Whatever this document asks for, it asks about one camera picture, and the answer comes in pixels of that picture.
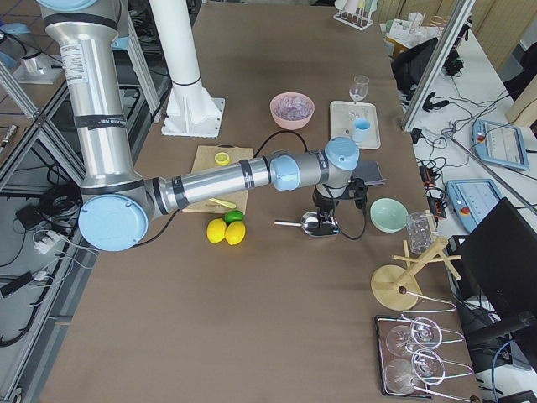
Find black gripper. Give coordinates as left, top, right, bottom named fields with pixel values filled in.
left=312, top=177, right=367, bottom=217

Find silver metal ice scoop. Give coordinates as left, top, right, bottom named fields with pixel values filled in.
left=274, top=212, right=339, bottom=237

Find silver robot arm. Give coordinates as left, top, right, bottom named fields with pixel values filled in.
left=40, top=1, right=359, bottom=251

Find light blue cup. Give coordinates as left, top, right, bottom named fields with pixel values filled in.
left=352, top=118, right=371, bottom=143

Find pink bowl of ice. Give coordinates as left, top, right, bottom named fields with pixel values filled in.
left=269, top=92, right=315, bottom=130

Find wooden cup tree stand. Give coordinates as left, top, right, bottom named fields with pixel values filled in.
left=371, top=237, right=461, bottom=312

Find grey folded cloth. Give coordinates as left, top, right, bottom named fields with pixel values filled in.
left=352, top=160, right=386, bottom=186

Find green ceramic bowl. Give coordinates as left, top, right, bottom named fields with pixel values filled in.
left=370, top=198, right=408, bottom=233

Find clear glass mug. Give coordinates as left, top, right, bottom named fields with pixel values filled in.
left=406, top=211, right=436, bottom=254

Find cream serving tray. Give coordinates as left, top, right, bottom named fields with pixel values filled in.
left=329, top=101, right=381, bottom=150

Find clear wine glass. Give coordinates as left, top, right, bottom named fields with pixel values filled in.
left=349, top=75, right=369, bottom=102

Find teach pendant lower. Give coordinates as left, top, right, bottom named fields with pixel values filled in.
left=446, top=180, right=503, bottom=233

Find teach pendant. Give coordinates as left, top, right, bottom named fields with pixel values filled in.
left=446, top=180, right=503, bottom=233
left=472, top=119, right=529, bottom=171

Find yellow lemon back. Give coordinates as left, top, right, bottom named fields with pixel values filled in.
left=225, top=221, right=246, bottom=245

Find yellow lemon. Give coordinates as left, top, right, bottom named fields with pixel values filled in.
left=225, top=221, right=246, bottom=245
left=206, top=218, right=227, bottom=243

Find green lime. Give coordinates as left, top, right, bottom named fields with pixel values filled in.
left=223, top=210, right=244, bottom=224

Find half lemon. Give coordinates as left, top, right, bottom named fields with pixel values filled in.
left=214, top=151, right=231, bottom=166

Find yellow lemon front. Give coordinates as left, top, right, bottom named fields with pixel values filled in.
left=206, top=218, right=227, bottom=243

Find teach pendant upper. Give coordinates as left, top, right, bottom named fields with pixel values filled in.
left=472, top=119, right=529, bottom=171

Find wooden cutting board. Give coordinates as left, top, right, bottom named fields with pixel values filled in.
left=185, top=145, right=253, bottom=214

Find black monitor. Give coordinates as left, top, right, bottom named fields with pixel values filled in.
left=449, top=197, right=536, bottom=317

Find upside-down wine glass upper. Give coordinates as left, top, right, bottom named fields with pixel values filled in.
left=385, top=317, right=465, bottom=358

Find upside-down wine glass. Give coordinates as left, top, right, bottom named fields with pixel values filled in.
left=385, top=317, right=465, bottom=358
left=384, top=350, right=474, bottom=395

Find white dish rack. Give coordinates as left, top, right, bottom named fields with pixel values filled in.
left=333, top=0, right=378, bottom=30

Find black glass rack tray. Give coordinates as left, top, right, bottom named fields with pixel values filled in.
left=374, top=316, right=432, bottom=401

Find upside-down wine glass lower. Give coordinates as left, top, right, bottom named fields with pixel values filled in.
left=384, top=350, right=474, bottom=395

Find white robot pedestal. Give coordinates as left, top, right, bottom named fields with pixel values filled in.
left=150, top=0, right=225, bottom=139

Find aluminium frame post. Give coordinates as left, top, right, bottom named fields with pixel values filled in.
left=401, top=0, right=475, bottom=132

